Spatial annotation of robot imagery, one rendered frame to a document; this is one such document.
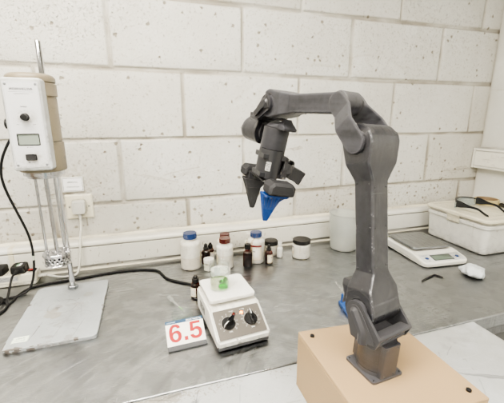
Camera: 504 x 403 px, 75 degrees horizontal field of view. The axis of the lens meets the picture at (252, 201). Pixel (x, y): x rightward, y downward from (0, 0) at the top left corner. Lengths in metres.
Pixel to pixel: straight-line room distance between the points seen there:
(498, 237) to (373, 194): 1.09
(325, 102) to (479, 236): 1.07
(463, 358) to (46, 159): 1.04
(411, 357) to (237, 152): 0.90
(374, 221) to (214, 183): 0.84
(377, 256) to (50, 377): 0.69
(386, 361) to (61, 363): 0.66
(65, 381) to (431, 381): 0.68
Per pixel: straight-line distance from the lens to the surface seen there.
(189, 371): 0.79
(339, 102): 0.58
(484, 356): 0.97
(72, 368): 0.87
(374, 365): 0.61
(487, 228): 1.53
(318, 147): 1.42
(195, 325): 0.87
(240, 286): 0.89
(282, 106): 0.69
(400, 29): 1.65
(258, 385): 0.75
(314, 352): 0.64
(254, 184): 0.80
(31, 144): 0.89
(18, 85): 0.89
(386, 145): 0.54
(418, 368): 0.68
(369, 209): 0.54
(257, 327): 0.84
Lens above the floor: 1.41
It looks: 14 degrees down
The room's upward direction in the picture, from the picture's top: straight up
